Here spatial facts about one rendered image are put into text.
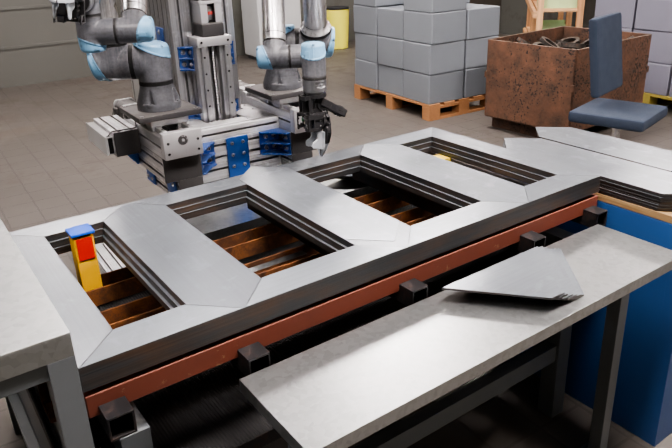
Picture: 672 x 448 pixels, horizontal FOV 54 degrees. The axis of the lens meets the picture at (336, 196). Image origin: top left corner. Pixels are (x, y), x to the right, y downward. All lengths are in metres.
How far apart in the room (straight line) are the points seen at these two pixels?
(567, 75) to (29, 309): 4.55
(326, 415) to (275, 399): 0.11
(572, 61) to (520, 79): 0.49
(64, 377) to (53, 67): 8.13
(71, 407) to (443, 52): 5.21
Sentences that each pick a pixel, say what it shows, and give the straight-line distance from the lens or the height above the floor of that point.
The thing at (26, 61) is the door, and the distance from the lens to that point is 9.05.
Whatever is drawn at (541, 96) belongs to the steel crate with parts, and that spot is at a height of 0.37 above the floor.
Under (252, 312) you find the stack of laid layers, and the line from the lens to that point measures 1.41.
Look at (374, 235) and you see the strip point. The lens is 1.67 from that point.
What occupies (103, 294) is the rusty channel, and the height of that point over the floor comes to 0.70.
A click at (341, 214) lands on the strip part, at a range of 1.80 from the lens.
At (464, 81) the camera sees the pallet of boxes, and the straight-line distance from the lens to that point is 6.23.
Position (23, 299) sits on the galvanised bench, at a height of 1.05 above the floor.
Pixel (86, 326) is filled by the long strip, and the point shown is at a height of 0.87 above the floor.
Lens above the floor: 1.57
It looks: 22 degrees down
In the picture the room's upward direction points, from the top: 2 degrees counter-clockwise
